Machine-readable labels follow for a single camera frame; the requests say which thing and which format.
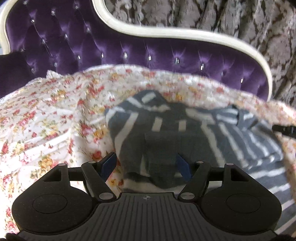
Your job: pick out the grey white striped garment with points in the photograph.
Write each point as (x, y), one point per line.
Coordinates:
(149, 133)

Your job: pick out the floral bed cover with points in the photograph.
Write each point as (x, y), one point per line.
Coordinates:
(60, 119)

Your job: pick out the purple tufted headboard white frame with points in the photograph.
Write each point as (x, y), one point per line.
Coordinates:
(72, 36)

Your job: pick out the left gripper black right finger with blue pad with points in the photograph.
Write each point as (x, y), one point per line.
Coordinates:
(195, 176)

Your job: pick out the brown silver damask curtain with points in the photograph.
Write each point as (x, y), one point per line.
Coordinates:
(269, 26)

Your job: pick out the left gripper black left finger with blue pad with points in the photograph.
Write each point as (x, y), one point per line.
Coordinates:
(95, 177)

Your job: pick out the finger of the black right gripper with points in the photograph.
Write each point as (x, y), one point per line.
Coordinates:
(289, 131)

